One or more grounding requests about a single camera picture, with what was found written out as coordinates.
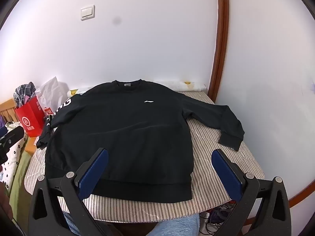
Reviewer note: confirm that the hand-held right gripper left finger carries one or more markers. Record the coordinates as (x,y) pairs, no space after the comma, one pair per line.
(93,172)

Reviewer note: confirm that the plaid cloth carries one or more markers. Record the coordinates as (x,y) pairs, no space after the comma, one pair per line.
(23,93)

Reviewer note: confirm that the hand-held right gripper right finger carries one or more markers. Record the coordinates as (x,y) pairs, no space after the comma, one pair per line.
(226,172)

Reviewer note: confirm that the person's left forearm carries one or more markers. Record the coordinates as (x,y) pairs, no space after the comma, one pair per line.
(4,199)

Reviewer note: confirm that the rolled duck print paper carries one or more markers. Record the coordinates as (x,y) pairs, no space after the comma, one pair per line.
(192,86)

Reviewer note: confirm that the white plastic bag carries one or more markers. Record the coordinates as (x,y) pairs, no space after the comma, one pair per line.
(53,91)

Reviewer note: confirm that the wooden headboard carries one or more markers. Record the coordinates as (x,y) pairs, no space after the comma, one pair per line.
(7,107)

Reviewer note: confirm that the striped quilted mat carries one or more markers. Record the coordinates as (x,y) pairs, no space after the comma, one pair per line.
(246,159)

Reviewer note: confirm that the red paper shopping bag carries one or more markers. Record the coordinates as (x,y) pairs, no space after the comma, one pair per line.
(28,119)

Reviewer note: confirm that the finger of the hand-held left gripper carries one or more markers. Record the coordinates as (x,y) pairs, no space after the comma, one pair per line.
(2,132)
(14,136)

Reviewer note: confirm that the brown wooden door frame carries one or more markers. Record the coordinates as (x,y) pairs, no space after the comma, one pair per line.
(220,41)

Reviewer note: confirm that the light blue fuzzy pants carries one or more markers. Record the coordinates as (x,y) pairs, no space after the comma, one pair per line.
(172,226)

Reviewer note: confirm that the brown wooden baseboard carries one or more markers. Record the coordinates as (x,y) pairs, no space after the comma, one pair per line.
(302,194)

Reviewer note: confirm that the white wall light switch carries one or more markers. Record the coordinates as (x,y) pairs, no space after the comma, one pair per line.
(87,12)

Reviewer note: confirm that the white floral cloth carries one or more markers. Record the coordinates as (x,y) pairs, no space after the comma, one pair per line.
(12,159)

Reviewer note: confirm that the black sweatshirt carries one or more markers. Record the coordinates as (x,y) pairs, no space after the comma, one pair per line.
(118,132)

